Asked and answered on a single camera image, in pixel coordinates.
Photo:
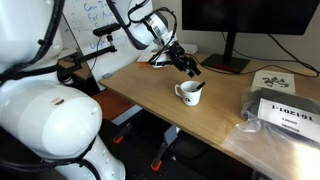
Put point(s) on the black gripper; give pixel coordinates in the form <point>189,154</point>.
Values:
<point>176,53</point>

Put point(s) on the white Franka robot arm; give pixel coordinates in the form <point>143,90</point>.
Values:
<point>50,123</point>

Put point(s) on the white mug with black logo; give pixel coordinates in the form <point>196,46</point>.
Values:
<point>190,96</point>

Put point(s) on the small white device box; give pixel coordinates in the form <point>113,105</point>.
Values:
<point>190,48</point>

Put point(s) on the black monitor stand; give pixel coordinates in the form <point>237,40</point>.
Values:
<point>227,61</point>

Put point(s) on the white and orange box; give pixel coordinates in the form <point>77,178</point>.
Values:
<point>145,60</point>

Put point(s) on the black computer monitor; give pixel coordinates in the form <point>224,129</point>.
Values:
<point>246,15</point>

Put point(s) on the white booklet with black drawing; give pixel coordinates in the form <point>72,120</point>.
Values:
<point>273,81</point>

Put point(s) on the grey whiteboard eraser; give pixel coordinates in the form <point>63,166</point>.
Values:
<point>107,75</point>

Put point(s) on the large whiteboard with blue writing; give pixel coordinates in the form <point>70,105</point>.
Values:
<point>100,56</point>

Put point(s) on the bag with white label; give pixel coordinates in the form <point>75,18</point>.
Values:
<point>286,115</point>

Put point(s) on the clear empty plastic bag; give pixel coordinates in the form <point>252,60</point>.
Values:
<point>270,150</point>

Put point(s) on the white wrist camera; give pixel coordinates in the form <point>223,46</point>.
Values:
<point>163,62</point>

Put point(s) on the black stereo camera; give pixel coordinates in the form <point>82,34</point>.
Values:
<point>106,29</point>

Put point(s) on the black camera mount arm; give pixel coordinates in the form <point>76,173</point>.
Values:
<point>83,60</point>

